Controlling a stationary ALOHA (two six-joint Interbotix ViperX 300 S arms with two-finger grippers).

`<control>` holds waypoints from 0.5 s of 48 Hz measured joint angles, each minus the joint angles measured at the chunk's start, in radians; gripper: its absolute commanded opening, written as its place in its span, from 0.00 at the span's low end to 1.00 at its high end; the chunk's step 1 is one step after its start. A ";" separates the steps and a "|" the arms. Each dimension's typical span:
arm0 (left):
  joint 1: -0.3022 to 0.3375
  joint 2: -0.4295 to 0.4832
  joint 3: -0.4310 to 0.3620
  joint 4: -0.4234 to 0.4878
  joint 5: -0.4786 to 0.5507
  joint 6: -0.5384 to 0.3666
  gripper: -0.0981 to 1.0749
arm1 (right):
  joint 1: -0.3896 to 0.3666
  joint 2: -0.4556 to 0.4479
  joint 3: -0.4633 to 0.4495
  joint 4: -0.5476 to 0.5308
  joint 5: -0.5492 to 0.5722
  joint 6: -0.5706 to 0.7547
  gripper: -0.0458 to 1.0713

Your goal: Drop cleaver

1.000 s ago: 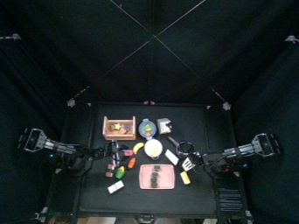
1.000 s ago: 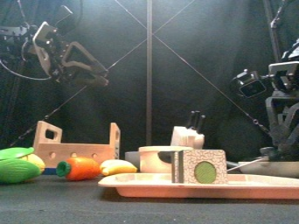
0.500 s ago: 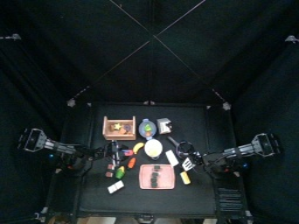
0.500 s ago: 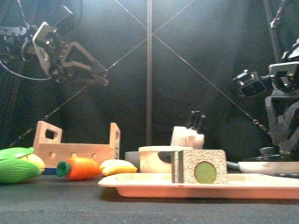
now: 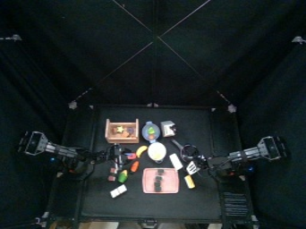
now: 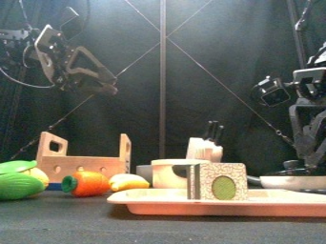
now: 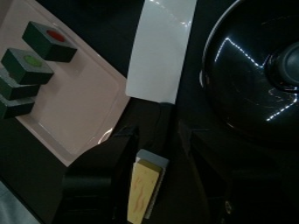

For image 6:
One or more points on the pink plastic tray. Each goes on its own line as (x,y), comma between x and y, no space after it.
(221,206)

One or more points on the white toy pot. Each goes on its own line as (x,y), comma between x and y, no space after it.
(164,174)

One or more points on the orange toy carrot green top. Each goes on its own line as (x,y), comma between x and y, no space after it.
(92,184)

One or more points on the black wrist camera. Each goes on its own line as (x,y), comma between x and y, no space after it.
(72,22)
(275,92)

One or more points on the yellow toy banana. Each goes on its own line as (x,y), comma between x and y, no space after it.
(130,182)

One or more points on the wooden toy crate with holes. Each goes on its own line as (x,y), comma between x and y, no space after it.
(85,165)

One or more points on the toy corn with green husk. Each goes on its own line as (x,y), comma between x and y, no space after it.
(19,186)

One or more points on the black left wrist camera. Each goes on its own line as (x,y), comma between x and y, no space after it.
(72,22)

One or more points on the small blue toy piece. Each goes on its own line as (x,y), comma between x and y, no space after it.
(54,187)

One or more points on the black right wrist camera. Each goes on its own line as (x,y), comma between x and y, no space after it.
(275,92)

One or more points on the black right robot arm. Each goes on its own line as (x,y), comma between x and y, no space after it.
(319,57)

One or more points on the patterned box with green oval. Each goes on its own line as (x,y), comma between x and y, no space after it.
(223,187)

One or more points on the small grey box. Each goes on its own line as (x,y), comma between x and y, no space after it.
(145,173)

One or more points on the grey vertical frame pole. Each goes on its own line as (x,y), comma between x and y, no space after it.
(164,63)

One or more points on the white toy knife block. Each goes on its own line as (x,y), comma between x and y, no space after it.
(202,152)

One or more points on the grey toy frying pan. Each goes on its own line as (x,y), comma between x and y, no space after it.
(293,183)

